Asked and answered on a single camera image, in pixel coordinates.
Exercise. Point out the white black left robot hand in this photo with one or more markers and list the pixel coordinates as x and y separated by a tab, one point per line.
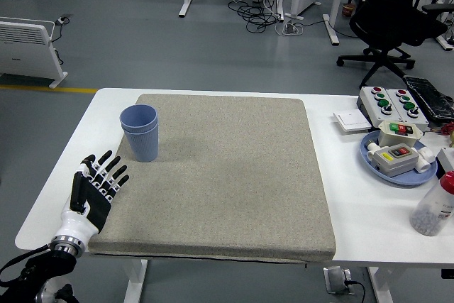
76	221

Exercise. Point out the blue ribbed plastic cup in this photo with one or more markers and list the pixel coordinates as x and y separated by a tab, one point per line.
143	147
138	118

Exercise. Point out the grey push-button control box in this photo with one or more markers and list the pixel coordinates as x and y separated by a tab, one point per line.
422	116
367	104

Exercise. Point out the grey-brown fabric mat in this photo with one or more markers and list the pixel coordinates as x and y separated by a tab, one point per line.
248	175

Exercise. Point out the grey floor power socket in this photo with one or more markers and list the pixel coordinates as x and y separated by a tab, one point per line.
63	19

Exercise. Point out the grey floor socket box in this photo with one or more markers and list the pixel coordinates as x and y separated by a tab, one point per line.
335	280

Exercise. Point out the white table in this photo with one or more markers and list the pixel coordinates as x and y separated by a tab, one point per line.
354	218

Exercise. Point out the white power strip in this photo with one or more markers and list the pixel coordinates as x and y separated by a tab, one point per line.
291	29

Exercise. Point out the blue plastic plate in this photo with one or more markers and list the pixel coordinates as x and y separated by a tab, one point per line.
408	179

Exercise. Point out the small brown can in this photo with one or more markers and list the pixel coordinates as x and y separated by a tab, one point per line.
348	9

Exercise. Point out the white pipe fitting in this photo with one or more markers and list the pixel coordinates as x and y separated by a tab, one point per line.
423	162

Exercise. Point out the clear bottle with red cap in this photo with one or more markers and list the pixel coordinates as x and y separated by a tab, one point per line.
432	207

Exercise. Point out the white box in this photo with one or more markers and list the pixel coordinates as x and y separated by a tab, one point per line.
447	161

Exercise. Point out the black wrapped keyboard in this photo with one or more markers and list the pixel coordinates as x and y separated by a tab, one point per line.
432	97

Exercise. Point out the red yellow small item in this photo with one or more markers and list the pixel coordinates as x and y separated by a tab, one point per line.
447	130

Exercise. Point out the white wall switch plate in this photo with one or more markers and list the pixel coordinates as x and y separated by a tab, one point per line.
351	121

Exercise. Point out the grey switch box yellow label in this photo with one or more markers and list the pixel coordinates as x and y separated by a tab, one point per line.
393	162

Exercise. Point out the cream switch box green red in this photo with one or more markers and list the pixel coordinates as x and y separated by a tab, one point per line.
390	138

